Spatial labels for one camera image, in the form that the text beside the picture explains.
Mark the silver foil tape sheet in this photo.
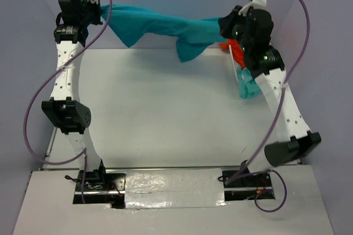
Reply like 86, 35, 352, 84
125, 168, 226, 209

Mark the teal t-shirt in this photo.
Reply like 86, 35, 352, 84
109, 4, 227, 63

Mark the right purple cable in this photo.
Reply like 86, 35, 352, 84
224, 0, 311, 213

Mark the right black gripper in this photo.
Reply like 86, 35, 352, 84
218, 5, 250, 51

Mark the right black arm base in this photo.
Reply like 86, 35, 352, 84
217, 170, 275, 201

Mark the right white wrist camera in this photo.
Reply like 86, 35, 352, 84
238, 0, 267, 16

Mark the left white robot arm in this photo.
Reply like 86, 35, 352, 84
41, 0, 108, 190

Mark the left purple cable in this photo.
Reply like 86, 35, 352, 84
23, 0, 113, 202

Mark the orange t-shirt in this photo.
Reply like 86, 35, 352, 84
218, 39, 246, 68

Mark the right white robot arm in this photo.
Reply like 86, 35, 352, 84
218, 6, 322, 186

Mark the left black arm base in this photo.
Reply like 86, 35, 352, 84
65, 173, 126, 209

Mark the purple cable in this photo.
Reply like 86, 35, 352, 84
23, 0, 113, 202
224, 0, 311, 213

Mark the light turquoise t-shirt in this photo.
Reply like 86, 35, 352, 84
237, 67, 262, 99

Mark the white plastic basket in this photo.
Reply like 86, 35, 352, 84
228, 45, 239, 83

